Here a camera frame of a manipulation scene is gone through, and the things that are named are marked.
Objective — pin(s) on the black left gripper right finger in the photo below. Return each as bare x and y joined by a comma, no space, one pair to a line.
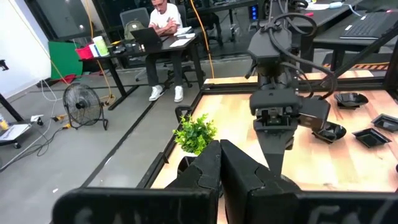
248,193

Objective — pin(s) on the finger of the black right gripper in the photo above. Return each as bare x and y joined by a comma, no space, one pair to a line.
269,140
282,140

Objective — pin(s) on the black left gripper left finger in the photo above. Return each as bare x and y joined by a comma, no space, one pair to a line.
205,171

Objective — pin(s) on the black square mini plate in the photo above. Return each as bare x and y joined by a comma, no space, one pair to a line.
386,122
371,137

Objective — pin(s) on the green plant in white pot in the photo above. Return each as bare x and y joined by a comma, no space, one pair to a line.
196,133

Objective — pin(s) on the person's foot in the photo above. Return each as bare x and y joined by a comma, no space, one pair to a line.
156,92
178,94

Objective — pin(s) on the black desk with keyboard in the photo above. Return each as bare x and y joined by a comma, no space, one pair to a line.
342,42

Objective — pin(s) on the black yellow striped mat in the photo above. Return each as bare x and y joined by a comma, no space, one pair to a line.
357,63

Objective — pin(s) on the black computer with blue lights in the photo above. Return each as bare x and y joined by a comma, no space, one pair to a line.
254,12

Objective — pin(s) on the black office chair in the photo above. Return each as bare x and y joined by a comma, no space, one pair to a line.
168,81

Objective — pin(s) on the person's leg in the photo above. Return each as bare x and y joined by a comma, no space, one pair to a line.
152,71
177,68

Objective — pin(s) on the black diagonal rig strut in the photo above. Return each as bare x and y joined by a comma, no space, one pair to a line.
367,51

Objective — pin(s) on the black desk base bar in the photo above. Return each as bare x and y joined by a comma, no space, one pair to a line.
122,98

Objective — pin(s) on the white paper sheet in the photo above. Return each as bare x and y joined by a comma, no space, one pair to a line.
181,42

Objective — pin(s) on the white paper stack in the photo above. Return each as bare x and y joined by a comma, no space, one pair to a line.
184,31

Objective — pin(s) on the black office desk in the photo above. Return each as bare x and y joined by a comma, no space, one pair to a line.
174,45

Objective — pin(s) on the black keyboard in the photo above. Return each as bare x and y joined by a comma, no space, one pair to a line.
367,26

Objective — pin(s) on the person's upper body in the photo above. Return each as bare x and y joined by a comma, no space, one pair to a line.
164,17

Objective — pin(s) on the black floor fan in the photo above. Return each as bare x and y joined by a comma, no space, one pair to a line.
82,105

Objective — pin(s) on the black laptop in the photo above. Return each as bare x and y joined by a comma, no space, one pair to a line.
146,39

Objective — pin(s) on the yellow black power plug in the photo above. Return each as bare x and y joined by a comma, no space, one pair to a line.
66,126

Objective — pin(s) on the green backpack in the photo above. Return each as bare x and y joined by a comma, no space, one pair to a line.
133,28

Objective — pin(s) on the pale green cup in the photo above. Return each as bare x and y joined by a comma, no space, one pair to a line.
101,45

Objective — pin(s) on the small white box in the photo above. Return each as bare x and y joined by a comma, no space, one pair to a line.
94,50

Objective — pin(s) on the grey office chair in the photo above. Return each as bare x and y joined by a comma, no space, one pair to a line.
133,15

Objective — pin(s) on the red floor object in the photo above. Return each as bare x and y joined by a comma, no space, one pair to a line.
67,78

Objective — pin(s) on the small red object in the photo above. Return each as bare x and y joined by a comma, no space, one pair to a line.
84,53

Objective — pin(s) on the white power strip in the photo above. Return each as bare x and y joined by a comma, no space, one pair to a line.
36,118

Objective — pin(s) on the green panel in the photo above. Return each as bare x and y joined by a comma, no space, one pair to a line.
63,59

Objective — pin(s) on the white paper on cart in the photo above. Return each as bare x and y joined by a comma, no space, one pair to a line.
12,132

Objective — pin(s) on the black tripod leg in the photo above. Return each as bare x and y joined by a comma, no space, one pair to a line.
11,107

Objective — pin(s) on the yellow bottle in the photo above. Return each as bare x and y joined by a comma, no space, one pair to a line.
3,123

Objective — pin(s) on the large black wall screen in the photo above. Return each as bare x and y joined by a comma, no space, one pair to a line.
62,18

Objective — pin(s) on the black wall bracket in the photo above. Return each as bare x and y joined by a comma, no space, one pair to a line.
3,64

